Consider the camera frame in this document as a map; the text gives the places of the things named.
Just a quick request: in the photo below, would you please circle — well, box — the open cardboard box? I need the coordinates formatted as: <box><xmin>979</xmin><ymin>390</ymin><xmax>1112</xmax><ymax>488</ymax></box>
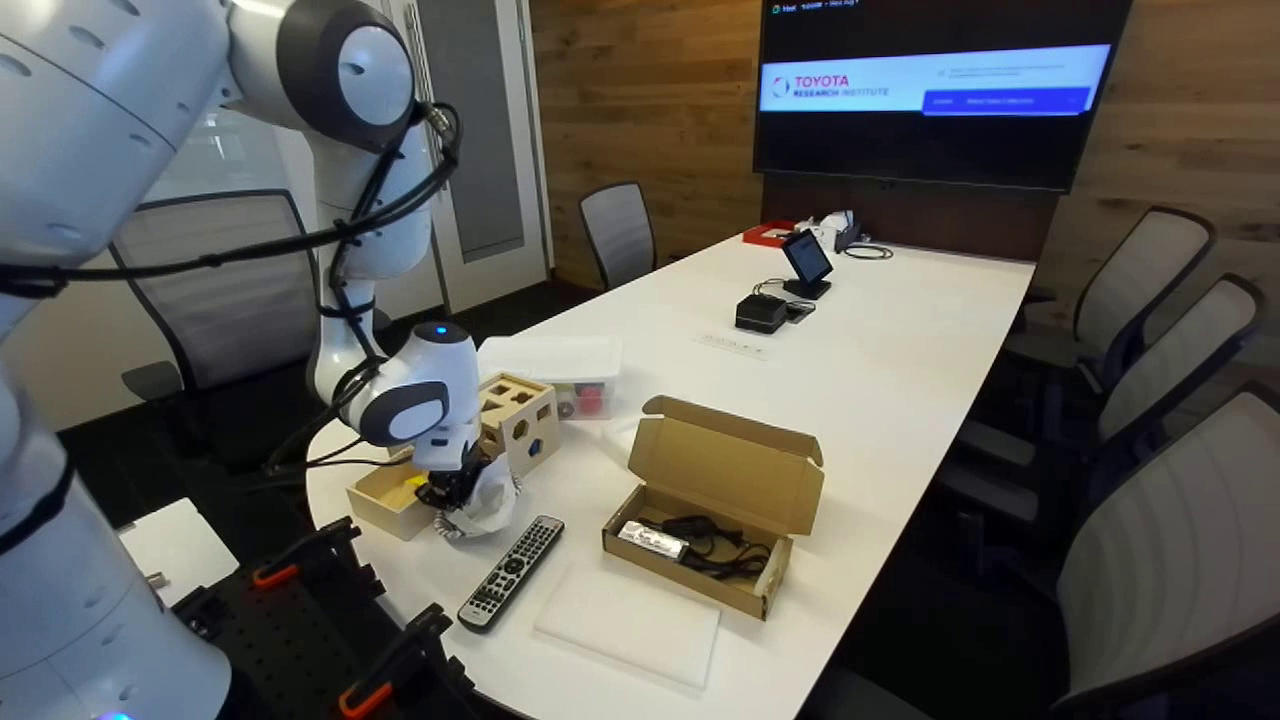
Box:
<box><xmin>598</xmin><ymin>390</ymin><xmax>830</xmax><ymax>622</ymax></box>

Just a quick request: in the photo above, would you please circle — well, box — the white framed glass door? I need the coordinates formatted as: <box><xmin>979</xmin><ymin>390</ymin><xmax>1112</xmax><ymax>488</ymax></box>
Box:
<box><xmin>395</xmin><ymin>0</ymin><xmax>554</xmax><ymax>320</ymax></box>

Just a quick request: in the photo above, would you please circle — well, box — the black cable bundle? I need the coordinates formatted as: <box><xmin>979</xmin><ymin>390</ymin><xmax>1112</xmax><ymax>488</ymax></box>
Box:
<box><xmin>655</xmin><ymin>509</ymin><xmax>780</xmax><ymax>583</ymax></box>

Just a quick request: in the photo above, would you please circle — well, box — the black tablet on stand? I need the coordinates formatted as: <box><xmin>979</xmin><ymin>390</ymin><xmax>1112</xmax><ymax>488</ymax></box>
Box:
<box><xmin>778</xmin><ymin>223</ymin><xmax>842</xmax><ymax>305</ymax></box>

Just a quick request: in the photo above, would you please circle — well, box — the small red box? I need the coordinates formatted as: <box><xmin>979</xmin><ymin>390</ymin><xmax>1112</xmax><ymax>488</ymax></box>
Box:
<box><xmin>736</xmin><ymin>219</ymin><xmax>802</xmax><ymax>253</ymax></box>

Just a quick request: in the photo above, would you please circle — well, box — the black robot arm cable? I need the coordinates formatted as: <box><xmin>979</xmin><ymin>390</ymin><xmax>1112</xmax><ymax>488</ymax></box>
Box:
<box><xmin>0</xmin><ymin>96</ymin><xmax>468</xmax><ymax>470</ymax></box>

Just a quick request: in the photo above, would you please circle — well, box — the small white device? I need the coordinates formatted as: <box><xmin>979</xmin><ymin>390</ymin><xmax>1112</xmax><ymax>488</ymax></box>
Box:
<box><xmin>809</xmin><ymin>205</ymin><xmax>863</xmax><ymax>260</ymax></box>

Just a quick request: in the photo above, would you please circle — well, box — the small black box device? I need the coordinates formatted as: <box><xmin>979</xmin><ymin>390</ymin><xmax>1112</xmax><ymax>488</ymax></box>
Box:
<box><xmin>731</xmin><ymin>288</ymin><xmax>795</xmax><ymax>341</ymax></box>

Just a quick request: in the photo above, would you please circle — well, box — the open wooden tray box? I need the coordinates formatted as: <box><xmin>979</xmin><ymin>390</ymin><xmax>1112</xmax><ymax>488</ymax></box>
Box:
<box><xmin>345</xmin><ymin>447</ymin><xmax>447</xmax><ymax>545</ymax></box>

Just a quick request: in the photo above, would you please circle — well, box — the small red item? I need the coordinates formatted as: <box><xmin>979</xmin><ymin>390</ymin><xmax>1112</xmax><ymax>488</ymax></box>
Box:
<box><xmin>567</xmin><ymin>374</ymin><xmax>626</xmax><ymax>419</ymax></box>

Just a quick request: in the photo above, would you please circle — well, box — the clear plastic lidded container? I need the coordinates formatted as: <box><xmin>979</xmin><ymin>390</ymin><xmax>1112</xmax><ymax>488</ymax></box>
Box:
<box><xmin>475</xmin><ymin>328</ymin><xmax>627</xmax><ymax>419</ymax></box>

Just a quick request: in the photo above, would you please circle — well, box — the wall mounted tv screen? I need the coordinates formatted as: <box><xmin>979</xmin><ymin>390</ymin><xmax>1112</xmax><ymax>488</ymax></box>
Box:
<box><xmin>752</xmin><ymin>0</ymin><xmax>1140</xmax><ymax>194</ymax></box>

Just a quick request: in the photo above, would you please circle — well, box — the grey mesh office chair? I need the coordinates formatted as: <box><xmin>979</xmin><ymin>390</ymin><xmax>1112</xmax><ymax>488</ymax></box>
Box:
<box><xmin>110</xmin><ymin>184</ymin><xmax>330</xmax><ymax>408</ymax></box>
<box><xmin>1050</xmin><ymin>383</ymin><xmax>1280</xmax><ymax>720</ymax></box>
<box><xmin>577</xmin><ymin>181</ymin><xmax>660</xmax><ymax>291</ymax></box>
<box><xmin>1068</xmin><ymin>205</ymin><xmax>1219</xmax><ymax>390</ymax></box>
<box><xmin>1089</xmin><ymin>272</ymin><xmax>1268</xmax><ymax>447</ymax></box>

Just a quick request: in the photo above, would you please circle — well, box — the black robot stand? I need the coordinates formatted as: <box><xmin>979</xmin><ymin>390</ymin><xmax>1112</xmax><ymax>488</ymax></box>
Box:
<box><xmin>172</xmin><ymin>514</ymin><xmax>530</xmax><ymax>720</ymax></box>

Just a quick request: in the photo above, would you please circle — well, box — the wooden shape sorter cube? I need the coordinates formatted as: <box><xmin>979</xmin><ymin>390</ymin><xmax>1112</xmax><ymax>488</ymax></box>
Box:
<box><xmin>468</xmin><ymin>366</ymin><xmax>563</xmax><ymax>478</ymax></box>

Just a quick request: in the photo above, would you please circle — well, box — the black clamp orange handle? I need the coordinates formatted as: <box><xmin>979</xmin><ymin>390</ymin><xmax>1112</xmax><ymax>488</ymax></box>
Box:
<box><xmin>248</xmin><ymin>514</ymin><xmax>367</xmax><ymax>598</ymax></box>
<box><xmin>333</xmin><ymin>598</ymin><xmax>459</xmax><ymax>720</ymax></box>

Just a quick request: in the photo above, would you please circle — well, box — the white labelled adapter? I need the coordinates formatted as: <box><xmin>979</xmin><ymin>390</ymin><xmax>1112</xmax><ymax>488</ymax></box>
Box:
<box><xmin>612</xmin><ymin>514</ymin><xmax>693</xmax><ymax>564</ymax></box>

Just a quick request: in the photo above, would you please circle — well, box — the white paper pad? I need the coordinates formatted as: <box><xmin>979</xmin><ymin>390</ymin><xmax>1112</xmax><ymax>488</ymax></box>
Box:
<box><xmin>115</xmin><ymin>492</ymin><xmax>244</xmax><ymax>610</ymax></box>

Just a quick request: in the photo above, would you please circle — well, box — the black remote control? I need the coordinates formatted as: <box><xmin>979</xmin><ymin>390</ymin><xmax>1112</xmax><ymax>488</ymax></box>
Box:
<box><xmin>451</xmin><ymin>511</ymin><xmax>567</xmax><ymax>637</ymax></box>

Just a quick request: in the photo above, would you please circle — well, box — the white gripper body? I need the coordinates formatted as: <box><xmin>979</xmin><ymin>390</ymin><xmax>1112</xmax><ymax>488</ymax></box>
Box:
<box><xmin>419</xmin><ymin>440</ymin><xmax>506</xmax><ymax>488</ymax></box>

